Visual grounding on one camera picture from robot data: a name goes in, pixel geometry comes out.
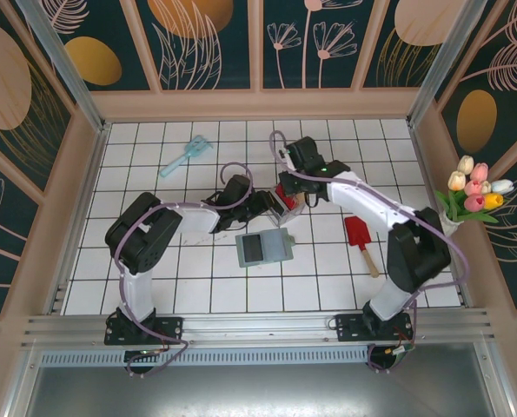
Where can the red card stack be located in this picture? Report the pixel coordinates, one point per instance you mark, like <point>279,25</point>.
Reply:
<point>287,203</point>

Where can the aluminium corner post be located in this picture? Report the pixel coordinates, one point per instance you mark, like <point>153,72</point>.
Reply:
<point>443,65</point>
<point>67,65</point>

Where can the aluminium side rail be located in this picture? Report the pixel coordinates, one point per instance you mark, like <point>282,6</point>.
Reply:
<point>90,174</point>
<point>426,174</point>

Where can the white ribbed vase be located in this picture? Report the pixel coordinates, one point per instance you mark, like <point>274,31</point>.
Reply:
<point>452,223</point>

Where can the grey metal shelf panel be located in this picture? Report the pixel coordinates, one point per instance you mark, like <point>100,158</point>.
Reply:
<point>258,391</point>

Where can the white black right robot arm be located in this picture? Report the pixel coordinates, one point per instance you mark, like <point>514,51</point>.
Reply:
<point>362,195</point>

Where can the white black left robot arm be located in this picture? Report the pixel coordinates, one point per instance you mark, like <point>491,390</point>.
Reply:
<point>197,217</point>

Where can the beige card stack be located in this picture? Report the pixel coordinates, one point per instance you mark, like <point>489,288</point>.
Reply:
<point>300,199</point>

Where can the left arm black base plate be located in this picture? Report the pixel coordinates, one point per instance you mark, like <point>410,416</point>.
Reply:
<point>173,326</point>

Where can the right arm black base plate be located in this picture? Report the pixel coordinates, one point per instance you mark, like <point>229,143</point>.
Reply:
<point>347,326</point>

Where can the artificial tulip bouquet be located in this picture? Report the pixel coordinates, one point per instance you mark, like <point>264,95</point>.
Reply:
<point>473,187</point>

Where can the black card stack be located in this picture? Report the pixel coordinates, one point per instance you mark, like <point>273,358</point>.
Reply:
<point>277,213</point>

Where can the light blue toy rake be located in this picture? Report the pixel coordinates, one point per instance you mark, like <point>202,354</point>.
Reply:
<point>196,147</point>

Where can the aluminium mounting rail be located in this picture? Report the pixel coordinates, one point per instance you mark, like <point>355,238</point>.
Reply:
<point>258,326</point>

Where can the clear acrylic card box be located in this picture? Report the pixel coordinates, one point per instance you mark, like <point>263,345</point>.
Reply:
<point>284,220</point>

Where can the green card holder wallet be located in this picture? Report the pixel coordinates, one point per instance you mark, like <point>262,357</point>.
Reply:
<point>275,247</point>

